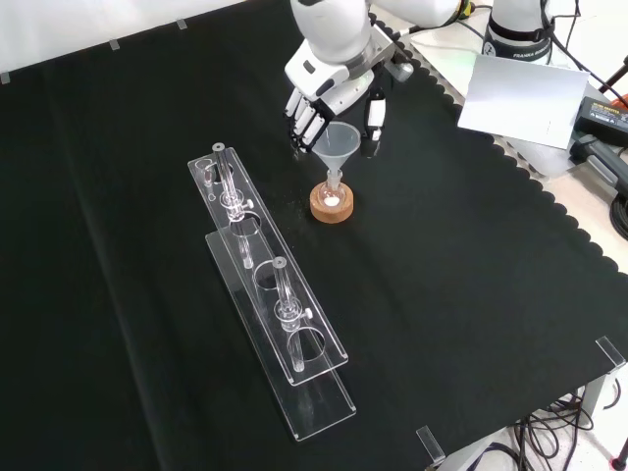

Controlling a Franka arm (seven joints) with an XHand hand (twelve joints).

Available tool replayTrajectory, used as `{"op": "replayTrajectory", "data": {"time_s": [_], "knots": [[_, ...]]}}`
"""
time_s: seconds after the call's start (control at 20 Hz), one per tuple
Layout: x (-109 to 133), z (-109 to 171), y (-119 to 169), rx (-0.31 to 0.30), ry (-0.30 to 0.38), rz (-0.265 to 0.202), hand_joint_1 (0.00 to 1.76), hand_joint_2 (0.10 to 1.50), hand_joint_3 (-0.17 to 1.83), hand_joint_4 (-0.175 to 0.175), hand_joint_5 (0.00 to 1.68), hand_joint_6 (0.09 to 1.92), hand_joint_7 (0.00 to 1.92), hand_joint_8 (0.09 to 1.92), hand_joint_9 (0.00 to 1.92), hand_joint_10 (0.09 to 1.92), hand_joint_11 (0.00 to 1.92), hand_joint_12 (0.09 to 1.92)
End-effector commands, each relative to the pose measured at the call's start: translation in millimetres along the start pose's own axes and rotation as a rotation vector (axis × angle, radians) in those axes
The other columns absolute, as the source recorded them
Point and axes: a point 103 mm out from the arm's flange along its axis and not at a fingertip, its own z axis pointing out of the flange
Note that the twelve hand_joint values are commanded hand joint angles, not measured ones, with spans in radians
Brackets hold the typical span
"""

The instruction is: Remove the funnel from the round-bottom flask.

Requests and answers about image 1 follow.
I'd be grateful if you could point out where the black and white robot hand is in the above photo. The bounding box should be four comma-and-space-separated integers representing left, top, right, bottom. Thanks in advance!
283, 23, 415, 159

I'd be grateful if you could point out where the clear plastic funnel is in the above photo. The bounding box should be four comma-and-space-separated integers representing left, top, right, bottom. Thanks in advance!
313, 122, 363, 195

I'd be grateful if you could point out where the small round-bottom glass flask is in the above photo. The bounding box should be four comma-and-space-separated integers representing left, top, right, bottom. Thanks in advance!
316, 179, 347, 209

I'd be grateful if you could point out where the clear acrylic funnel stand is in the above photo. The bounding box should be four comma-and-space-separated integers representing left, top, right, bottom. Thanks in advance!
186, 141, 358, 444

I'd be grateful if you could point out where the pale board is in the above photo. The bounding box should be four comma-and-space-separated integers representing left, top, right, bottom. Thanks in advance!
456, 52, 591, 149

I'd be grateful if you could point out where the black bench cloth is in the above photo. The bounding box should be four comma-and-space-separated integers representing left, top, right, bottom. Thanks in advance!
0, 0, 628, 471

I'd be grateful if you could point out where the black power adapter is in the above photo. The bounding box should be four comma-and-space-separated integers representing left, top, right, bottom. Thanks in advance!
572, 95, 628, 144

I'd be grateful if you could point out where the black and green plug block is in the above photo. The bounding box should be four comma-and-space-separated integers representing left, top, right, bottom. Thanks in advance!
569, 132, 628, 188

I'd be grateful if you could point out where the grey bench leg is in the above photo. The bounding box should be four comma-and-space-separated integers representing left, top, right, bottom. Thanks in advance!
578, 372, 611, 434

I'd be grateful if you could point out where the cork ring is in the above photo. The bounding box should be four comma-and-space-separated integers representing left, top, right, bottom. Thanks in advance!
308, 183, 355, 225

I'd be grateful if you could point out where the coiled black cable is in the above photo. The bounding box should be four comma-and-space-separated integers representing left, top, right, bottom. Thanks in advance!
609, 194, 628, 237

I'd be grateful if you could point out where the black cable bundle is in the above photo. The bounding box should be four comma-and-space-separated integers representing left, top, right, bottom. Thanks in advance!
490, 390, 628, 471

